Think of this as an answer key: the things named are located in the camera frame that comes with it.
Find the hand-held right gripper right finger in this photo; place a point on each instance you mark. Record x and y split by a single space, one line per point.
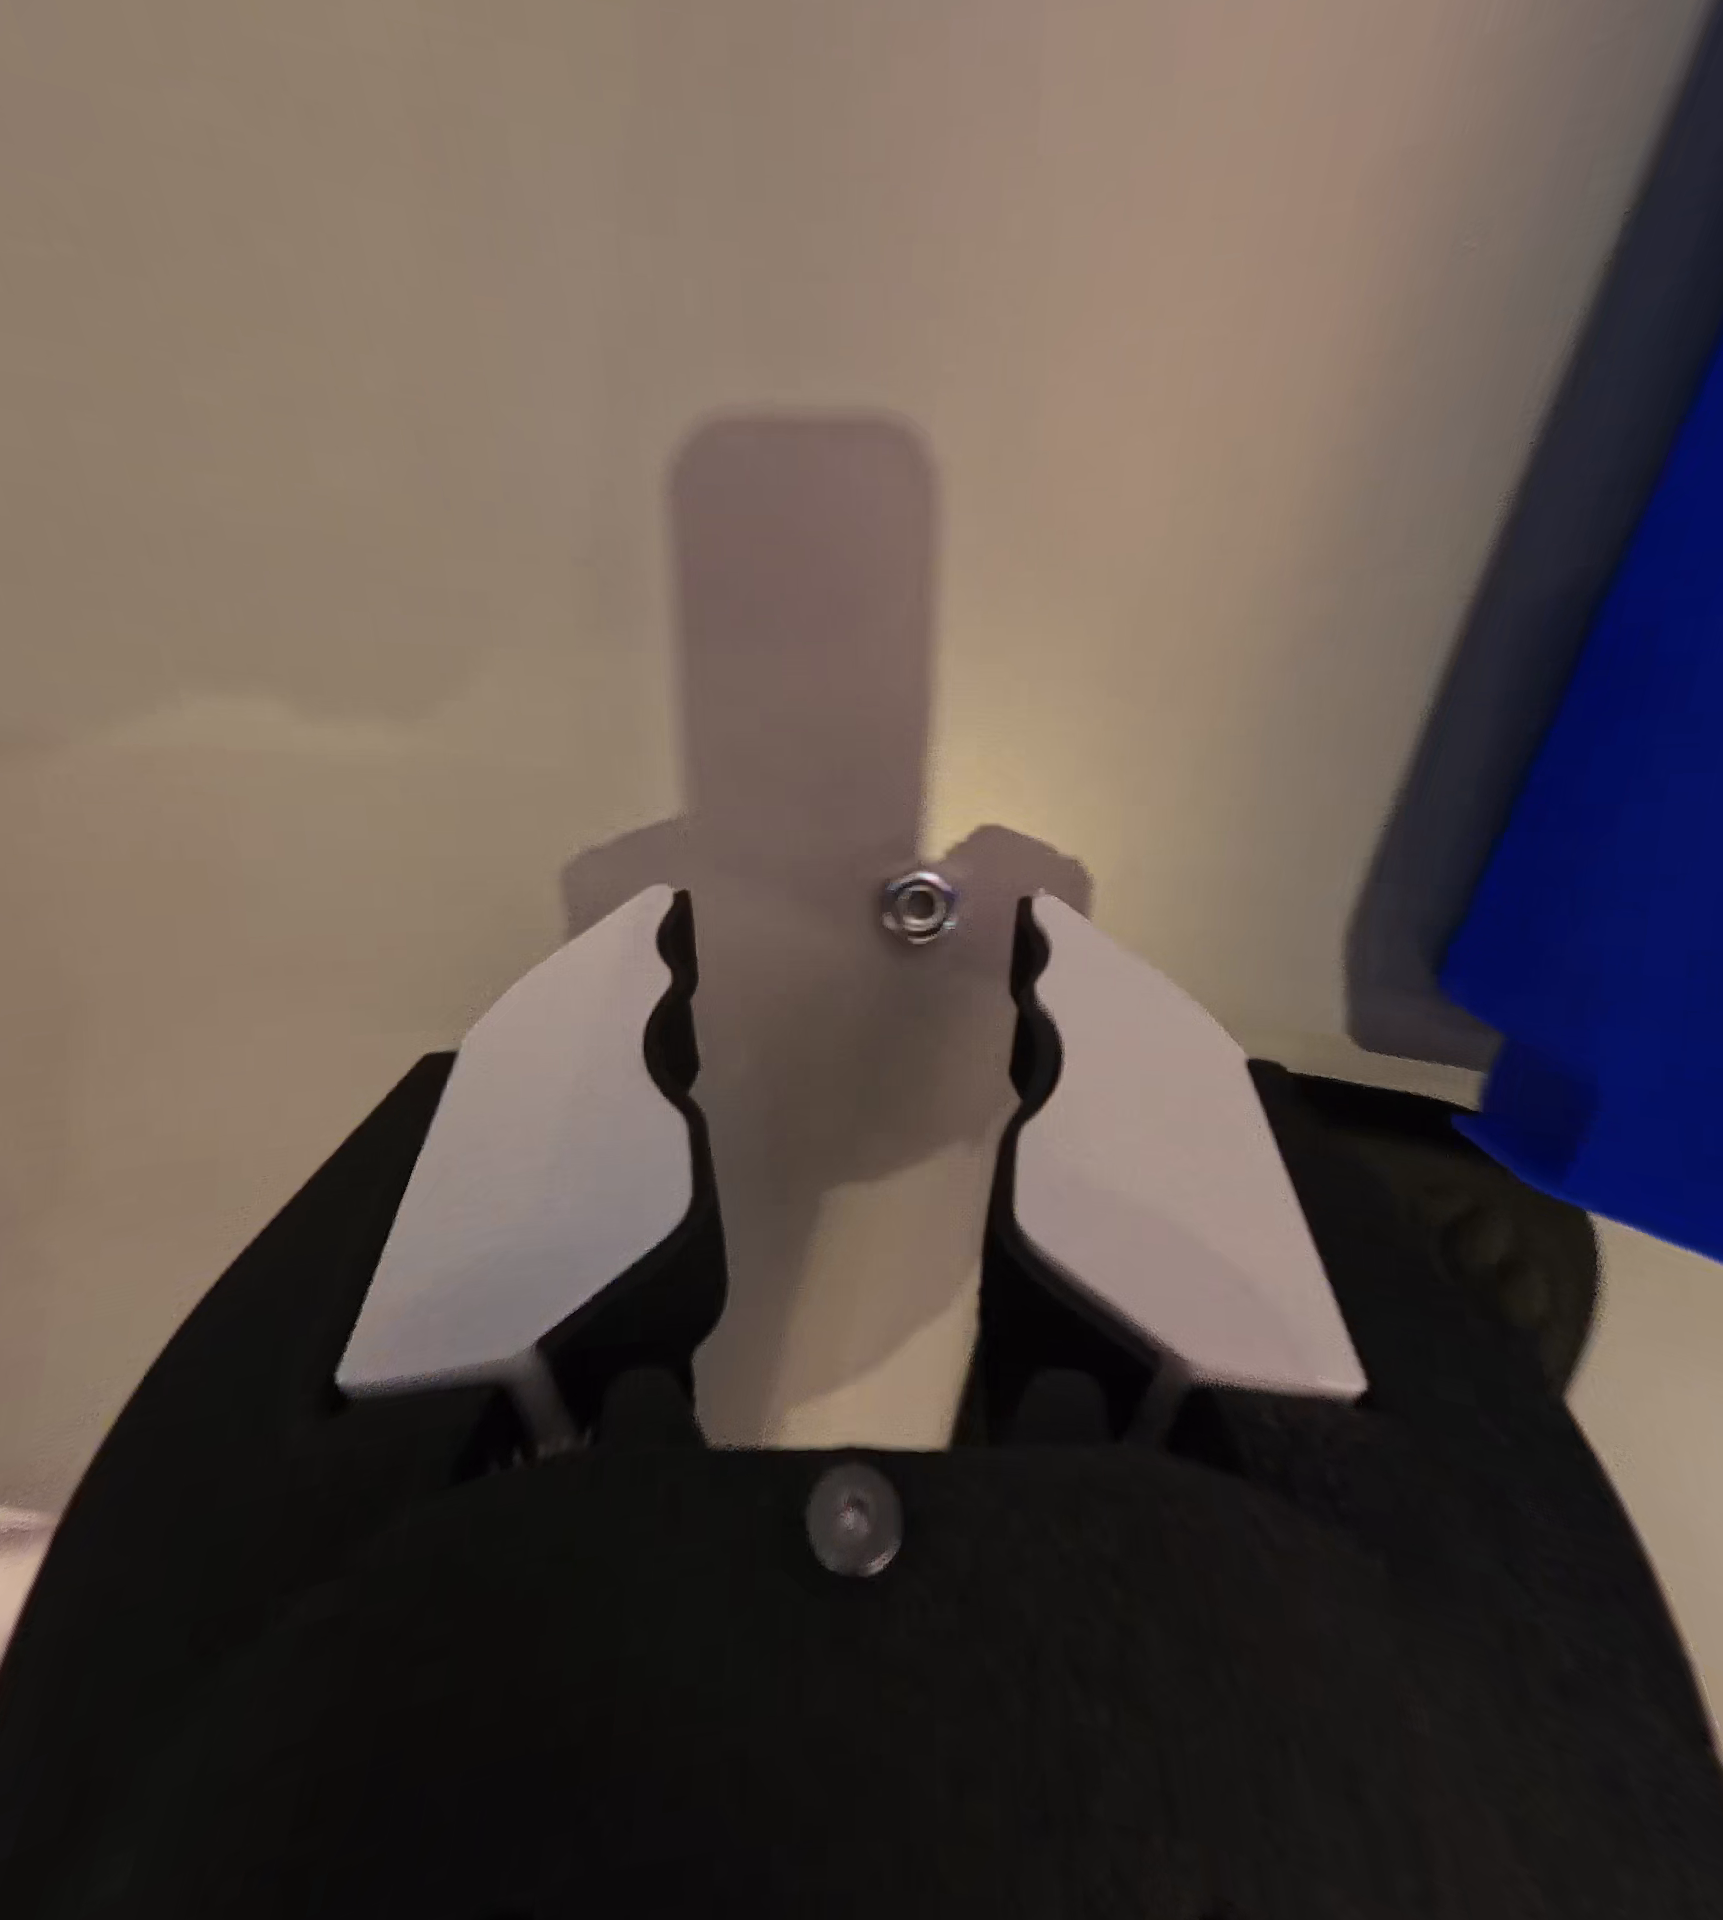
1177 1199

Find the black wrist rest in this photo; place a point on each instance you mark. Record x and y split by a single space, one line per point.
1522 1244

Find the blue plastic bin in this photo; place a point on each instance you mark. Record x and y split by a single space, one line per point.
1671 750

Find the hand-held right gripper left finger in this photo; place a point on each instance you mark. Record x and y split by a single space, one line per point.
531 1186

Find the small silver hex nut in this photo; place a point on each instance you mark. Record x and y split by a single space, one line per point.
892 910

